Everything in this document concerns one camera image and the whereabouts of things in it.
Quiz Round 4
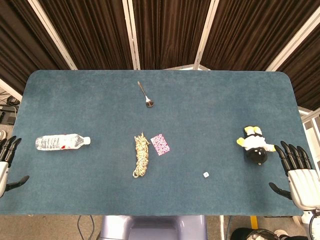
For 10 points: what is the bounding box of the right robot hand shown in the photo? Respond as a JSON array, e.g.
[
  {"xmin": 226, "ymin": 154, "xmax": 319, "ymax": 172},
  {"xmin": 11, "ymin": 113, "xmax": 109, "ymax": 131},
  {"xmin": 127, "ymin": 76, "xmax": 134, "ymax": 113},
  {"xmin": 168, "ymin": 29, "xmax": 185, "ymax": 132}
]
[{"xmin": 268, "ymin": 140, "xmax": 320, "ymax": 210}]

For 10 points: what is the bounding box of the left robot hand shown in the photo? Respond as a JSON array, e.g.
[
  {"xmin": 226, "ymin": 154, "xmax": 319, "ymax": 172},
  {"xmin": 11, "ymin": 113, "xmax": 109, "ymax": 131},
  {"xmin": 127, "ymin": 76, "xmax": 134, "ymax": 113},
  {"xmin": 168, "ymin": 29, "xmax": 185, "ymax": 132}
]
[{"xmin": 0, "ymin": 135, "xmax": 30, "ymax": 198}]

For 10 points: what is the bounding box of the lavender robot base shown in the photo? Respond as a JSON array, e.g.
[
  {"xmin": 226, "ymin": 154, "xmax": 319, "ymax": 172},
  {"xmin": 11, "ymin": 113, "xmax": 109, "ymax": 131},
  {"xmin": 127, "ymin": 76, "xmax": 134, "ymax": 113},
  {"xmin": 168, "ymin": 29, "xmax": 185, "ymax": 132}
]
[{"xmin": 99, "ymin": 215, "xmax": 208, "ymax": 240}]

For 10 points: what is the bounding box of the clear plastic water bottle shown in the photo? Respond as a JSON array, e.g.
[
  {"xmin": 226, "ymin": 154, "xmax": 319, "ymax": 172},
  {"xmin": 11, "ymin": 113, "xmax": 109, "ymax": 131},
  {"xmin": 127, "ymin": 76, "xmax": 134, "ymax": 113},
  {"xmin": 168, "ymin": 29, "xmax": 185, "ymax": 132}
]
[{"xmin": 35, "ymin": 133, "xmax": 92, "ymax": 152}]

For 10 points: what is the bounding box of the black white penguin plush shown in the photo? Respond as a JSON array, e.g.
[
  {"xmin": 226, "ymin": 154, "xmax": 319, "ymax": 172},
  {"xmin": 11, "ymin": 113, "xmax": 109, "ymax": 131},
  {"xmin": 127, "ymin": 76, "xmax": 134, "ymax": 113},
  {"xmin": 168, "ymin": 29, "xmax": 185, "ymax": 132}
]
[{"xmin": 236, "ymin": 125, "xmax": 277, "ymax": 166}]

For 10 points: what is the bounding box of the black shoe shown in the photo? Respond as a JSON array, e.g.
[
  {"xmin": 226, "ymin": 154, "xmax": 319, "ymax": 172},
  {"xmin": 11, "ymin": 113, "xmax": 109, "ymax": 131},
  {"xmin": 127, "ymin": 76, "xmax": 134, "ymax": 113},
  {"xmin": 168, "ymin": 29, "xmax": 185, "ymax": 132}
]
[{"xmin": 229, "ymin": 227, "xmax": 308, "ymax": 240}]

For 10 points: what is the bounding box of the blue felt table mat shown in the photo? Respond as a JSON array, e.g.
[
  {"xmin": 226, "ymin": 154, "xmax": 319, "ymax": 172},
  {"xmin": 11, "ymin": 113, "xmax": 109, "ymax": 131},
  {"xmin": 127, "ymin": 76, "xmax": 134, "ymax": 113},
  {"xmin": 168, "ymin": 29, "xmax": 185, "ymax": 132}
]
[{"xmin": 0, "ymin": 69, "xmax": 313, "ymax": 217}]

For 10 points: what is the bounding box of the pink patterned card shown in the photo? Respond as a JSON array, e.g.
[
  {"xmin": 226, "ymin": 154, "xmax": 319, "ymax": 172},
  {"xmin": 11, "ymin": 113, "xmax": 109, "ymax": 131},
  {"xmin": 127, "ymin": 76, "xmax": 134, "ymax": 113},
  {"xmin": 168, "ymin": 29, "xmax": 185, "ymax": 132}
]
[{"xmin": 150, "ymin": 133, "xmax": 171, "ymax": 157}]

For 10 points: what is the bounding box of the metal spoon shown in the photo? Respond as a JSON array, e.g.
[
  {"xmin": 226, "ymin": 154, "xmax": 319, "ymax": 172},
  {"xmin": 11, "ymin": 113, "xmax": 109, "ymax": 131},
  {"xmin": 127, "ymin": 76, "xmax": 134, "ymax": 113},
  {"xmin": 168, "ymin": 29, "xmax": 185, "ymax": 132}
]
[{"xmin": 136, "ymin": 80, "xmax": 155, "ymax": 109}]

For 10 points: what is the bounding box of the dark brown curtain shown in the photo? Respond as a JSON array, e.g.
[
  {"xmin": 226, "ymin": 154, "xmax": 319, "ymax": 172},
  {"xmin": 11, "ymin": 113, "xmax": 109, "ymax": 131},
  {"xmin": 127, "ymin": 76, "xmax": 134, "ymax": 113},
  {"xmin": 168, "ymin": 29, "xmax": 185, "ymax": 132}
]
[{"xmin": 0, "ymin": 0, "xmax": 320, "ymax": 111}]

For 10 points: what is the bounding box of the black floor cable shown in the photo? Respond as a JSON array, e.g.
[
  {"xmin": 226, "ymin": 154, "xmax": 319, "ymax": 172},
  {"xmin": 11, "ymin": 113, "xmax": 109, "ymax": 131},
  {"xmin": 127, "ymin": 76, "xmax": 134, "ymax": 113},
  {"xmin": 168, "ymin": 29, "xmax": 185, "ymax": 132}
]
[{"xmin": 76, "ymin": 215, "xmax": 101, "ymax": 240}]

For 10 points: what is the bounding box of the white partition frame post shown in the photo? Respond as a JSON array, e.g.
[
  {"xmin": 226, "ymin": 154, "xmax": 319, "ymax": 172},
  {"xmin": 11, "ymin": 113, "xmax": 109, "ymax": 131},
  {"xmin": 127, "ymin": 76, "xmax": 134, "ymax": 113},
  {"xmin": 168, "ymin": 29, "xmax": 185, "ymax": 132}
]
[
  {"xmin": 193, "ymin": 0, "xmax": 220, "ymax": 71},
  {"xmin": 26, "ymin": 0, "xmax": 78, "ymax": 71},
  {"xmin": 265, "ymin": 6, "xmax": 320, "ymax": 72},
  {"xmin": 121, "ymin": 0, "xmax": 141, "ymax": 71}
]

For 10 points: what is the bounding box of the coiled yellow rope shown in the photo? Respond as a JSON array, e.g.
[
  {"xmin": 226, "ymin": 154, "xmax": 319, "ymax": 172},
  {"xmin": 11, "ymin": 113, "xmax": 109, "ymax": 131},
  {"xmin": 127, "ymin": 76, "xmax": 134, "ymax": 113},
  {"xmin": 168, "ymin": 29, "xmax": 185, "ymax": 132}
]
[{"xmin": 132, "ymin": 132, "xmax": 151, "ymax": 179}]

